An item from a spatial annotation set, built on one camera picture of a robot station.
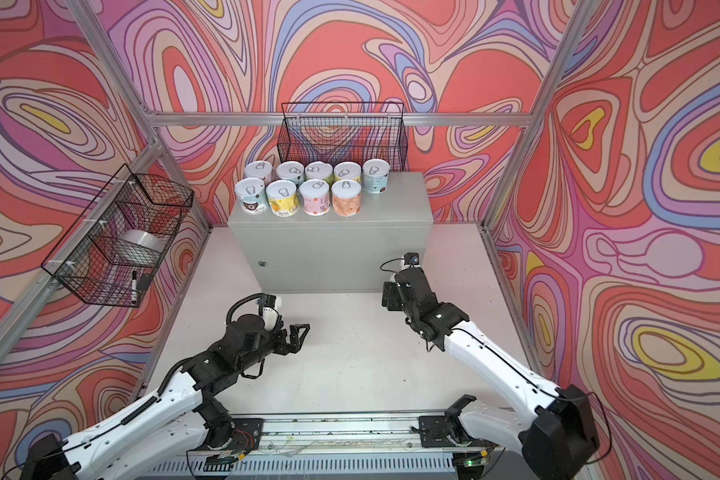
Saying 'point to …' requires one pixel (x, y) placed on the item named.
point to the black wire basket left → (115, 251)
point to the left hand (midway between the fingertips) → (301, 324)
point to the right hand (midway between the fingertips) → (399, 292)
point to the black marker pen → (134, 288)
